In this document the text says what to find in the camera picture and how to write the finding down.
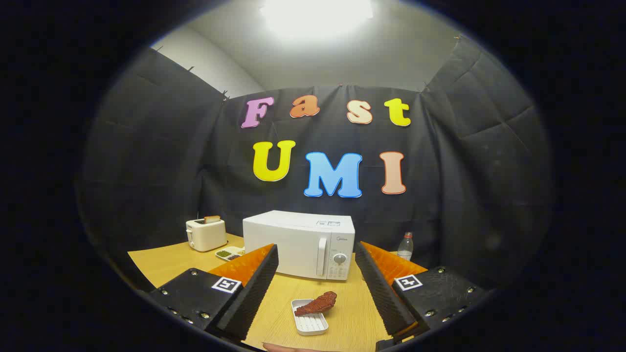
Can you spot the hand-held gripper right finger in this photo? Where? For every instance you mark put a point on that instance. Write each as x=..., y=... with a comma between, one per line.
x=381, y=293

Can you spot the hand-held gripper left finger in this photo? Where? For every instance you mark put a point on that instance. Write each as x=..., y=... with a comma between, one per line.
x=254, y=298

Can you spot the white toaster oven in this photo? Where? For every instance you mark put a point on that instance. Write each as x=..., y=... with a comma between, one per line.
x=288, y=244

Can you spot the brown meat piece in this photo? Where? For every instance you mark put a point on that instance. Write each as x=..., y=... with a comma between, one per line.
x=318, y=304

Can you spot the cream bread toaster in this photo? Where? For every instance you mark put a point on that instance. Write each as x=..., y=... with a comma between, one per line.
x=208, y=234

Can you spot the clear plastic water bottle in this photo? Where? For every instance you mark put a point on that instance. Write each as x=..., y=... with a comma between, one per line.
x=405, y=249

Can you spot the white divided bean dish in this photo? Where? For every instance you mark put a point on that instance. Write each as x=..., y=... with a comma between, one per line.
x=226, y=253

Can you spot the white slotted tray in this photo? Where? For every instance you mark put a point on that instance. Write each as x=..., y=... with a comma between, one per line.
x=310, y=324

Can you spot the toast slice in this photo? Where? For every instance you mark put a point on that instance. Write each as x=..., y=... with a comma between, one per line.
x=212, y=219

